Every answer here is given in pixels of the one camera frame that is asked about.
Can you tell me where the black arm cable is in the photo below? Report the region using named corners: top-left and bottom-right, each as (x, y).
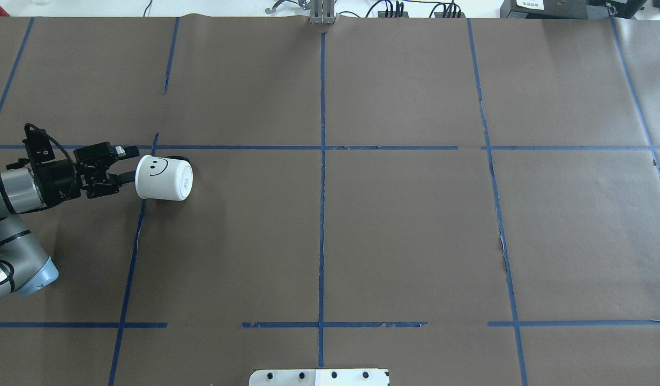
top-left (25, 123), bottom-right (74, 161)

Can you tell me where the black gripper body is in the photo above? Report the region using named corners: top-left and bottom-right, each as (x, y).
top-left (39, 142), bottom-right (122, 207)

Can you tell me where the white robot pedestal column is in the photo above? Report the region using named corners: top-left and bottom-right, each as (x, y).
top-left (249, 368), bottom-right (391, 385)

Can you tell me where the white smiley mug black handle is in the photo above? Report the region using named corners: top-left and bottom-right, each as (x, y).
top-left (134, 155), bottom-right (193, 201)

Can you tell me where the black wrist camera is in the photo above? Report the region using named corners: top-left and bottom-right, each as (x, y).
top-left (23, 124), bottom-right (56, 164)

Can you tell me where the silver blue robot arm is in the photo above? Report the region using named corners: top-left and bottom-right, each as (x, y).
top-left (0, 138), bottom-right (139, 300)

